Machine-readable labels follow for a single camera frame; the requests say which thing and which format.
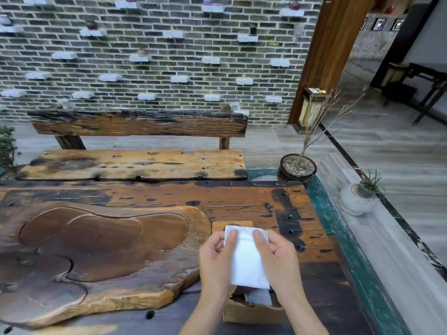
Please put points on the brown wooden pillar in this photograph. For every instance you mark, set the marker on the brown wooden pillar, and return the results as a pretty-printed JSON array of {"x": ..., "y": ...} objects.
[{"x": 331, "y": 48}]

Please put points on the person's right forearm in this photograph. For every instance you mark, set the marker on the person's right forearm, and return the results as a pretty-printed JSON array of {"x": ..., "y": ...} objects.
[{"x": 301, "y": 315}]

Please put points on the group of white brick shelves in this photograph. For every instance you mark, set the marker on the group of white brick shelves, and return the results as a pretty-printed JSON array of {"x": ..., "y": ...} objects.
[{"x": 141, "y": 58}]

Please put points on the bare twig in brown pot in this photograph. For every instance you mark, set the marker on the bare twig in brown pot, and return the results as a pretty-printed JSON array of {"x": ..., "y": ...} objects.
[{"x": 297, "y": 167}]

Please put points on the person's left thumb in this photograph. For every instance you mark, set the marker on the person's left thumb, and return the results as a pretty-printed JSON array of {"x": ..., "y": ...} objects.
[{"x": 232, "y": 238}]

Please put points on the white paper tissue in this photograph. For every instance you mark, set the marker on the white paper tissue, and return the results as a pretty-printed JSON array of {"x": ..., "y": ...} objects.
[{"x": 246, "y": 261}]

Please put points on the black framed picture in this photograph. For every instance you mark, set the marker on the black framed picture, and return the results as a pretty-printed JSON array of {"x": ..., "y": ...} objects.
[
  {"x": 364, "y": 24},
  {"x": 379, "y": 24},
  {"x": 397, "y": 25}
]

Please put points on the white vase with green plant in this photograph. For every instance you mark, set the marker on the white vase with green plant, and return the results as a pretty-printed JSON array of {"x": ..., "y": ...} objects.
[{"x": 356, "y": 202}]

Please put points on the green leafy shrub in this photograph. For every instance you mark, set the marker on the green leafy shrub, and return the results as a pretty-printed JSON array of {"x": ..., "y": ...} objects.
[{"x": 7, "y": 146}]

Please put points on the gold waste bin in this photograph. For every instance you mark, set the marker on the gold waste bin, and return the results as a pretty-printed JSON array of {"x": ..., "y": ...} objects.
[{"x": 393, "y": 76}]

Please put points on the brown wooden tissue box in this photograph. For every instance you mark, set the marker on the brown wooden tissue box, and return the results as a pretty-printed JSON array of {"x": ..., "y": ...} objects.
[{"x": 251, "y": 312}]

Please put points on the person's right thumb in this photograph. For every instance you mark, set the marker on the person's right thumb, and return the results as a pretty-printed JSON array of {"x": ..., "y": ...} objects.
[{"x": 261, "y": 242}]

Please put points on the person's right hand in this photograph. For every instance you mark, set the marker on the person's right hand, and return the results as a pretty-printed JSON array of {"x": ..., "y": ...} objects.
[{"x": 284, "y": 265}]

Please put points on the person's left hand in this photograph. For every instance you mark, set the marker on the person's left hand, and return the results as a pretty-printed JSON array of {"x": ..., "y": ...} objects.
[{"x": 213, "y": 265}]

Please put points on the white tissue pack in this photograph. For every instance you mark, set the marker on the white tissue pack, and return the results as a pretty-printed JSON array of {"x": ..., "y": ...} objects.
[{"x": 259, "y": 297}]

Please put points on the square wooden coaster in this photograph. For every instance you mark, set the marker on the square wooden coaster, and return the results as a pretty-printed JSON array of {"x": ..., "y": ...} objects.
[{"x": 218, "y": 227}]

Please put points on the person's left forearm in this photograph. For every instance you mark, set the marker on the person's left forearm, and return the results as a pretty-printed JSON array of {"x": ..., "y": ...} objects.
[{"x": 208, "y": 313}]

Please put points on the rustic wooden bench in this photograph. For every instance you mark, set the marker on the rustic wooden bench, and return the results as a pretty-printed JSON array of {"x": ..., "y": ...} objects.
[{"x": 132, "y": 163}]

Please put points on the carved wooden tea tray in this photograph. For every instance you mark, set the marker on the carved wooden tea tray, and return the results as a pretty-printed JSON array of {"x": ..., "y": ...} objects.
[{"x": 101, "y": 247}]

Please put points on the dark wooden side table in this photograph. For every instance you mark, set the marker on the dark wooden side table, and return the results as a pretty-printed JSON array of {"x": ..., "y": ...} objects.
[{"x": 427, "y": 85}]

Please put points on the gold floor lantern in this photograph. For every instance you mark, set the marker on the gold floor lantern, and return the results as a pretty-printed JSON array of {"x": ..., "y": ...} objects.
[{"x": 310, "y": 109}]

